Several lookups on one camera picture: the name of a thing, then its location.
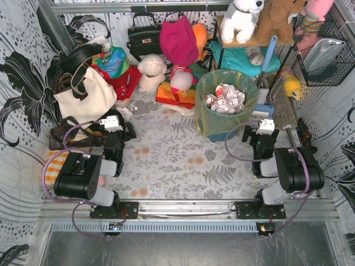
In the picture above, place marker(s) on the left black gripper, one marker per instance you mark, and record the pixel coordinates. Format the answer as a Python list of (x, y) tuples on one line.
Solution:
[(127, 132)]

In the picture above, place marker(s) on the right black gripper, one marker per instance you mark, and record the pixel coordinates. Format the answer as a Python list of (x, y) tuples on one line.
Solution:
[(248, 134)]

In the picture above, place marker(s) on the yellow trash bag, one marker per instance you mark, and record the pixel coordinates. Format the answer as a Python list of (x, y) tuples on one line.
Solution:
[(210, 123)]

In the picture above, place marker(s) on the teal trash bin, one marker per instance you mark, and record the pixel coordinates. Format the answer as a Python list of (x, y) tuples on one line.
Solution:
[(222, 136)]

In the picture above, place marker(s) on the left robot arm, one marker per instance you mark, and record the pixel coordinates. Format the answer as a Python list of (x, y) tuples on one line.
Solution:
[(85, 153)]

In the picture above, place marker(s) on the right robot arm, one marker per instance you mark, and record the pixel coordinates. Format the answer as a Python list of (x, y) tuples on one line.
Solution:
[(296, 169)]

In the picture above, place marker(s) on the cream canvas tote bag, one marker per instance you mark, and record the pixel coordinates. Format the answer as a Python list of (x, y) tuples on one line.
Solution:
[(98, 100)]

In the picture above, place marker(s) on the crumpled paper trash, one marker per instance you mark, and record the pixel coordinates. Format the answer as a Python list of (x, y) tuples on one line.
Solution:
[(227, 100)]

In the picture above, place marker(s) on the magenta cloth bag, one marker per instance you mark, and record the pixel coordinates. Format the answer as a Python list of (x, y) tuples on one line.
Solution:
[(178, 42)]

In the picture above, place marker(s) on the red cloth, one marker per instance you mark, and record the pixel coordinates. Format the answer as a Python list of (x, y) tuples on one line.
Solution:
[(124, 85)]

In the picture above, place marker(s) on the brown patterned handbag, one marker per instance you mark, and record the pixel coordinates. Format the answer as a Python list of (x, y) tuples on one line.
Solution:
[(77, 138)]

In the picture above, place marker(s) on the pink case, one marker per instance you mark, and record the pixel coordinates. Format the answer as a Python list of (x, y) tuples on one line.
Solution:
[(102, 180)]

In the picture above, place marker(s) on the cream plush lamb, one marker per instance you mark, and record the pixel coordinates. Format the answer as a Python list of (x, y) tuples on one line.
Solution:
[(152, 69)]

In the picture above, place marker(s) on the yellow plush duck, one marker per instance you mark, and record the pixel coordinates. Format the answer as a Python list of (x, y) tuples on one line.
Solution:
[(291, 85)]

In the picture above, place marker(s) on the rainbow striped cloth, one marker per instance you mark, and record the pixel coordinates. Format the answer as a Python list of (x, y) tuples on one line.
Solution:
[(166, 95)]

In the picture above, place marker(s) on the pink white plush doll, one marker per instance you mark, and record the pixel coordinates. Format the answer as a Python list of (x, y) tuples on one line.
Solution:
[(181, 78)]

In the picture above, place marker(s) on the orange checkered cloth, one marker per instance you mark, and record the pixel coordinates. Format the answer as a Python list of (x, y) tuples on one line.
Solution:
[(54, 169)]

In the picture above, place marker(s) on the black leather handbag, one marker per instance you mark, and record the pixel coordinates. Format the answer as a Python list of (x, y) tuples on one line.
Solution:
[(144, 40)]

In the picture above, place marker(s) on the teal cloth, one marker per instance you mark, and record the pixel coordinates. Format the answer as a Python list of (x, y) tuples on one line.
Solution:
[(237, 59)]

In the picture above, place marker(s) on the silver foil pouch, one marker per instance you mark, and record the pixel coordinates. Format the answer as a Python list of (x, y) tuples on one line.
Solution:
[(323, 53)]

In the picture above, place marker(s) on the orange plush toy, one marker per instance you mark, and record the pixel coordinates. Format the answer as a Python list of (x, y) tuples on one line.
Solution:
[(200, 33)]

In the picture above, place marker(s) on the brown teddy bear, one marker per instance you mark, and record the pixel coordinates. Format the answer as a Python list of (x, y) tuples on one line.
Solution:
[(276, 18)]

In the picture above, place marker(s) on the white plush dog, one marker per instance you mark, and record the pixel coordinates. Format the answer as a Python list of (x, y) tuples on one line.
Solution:
[(240, 20)]

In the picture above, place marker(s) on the pink plush toy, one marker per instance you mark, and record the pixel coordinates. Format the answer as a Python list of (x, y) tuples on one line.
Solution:
[(314, 15)]

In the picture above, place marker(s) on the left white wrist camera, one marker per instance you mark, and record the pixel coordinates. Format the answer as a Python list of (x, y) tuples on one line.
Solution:
[(111, 123)]

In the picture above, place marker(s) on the black wire basket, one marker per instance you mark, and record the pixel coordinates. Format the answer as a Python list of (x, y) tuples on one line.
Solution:
[(335, 73)]

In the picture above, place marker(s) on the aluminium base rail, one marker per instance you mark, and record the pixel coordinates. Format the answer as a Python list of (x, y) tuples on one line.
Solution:
[(193, 210)]

